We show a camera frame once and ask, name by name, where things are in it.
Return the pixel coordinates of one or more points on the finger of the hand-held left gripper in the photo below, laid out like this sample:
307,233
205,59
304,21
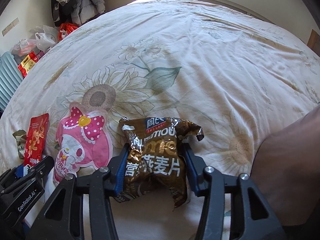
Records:
17,172
41,167

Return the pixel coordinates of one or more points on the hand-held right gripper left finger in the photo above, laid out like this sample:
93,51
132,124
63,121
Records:
121,165

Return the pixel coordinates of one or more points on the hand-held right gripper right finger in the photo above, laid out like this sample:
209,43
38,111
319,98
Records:
193,172

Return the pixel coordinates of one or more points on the green candy packet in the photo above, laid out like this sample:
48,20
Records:
20,142

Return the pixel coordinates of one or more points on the red and white snack packet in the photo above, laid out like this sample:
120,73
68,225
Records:
37,137

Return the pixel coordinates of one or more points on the brown oatmeal packet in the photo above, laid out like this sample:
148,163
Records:
155,160

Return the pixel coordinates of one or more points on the pink cartoon snack packet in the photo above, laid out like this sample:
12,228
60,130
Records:
82,142

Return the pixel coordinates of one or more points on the black and brown electric kettle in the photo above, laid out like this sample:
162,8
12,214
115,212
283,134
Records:
287,167

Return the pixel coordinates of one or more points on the red and yellow rice bag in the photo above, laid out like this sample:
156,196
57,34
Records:
27,65

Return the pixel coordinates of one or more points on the bed with floral cover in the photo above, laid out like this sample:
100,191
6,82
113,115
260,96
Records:
200,67

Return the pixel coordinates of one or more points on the pinkish plastic bag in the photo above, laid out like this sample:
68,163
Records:
23,47

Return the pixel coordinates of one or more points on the white plastic bag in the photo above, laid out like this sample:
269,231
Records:
45,41

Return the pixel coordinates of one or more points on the red plastic bag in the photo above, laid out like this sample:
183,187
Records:
67,28

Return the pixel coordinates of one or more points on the black camouflage jacket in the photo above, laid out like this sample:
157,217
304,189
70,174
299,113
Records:
60,2

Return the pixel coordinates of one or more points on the grey puffer jacket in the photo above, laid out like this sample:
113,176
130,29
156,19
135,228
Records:
85,2

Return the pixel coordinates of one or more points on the wooden headboard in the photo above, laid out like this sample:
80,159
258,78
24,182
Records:
315,42

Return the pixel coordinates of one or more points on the wall switch panel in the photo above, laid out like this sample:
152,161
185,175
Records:
10,27

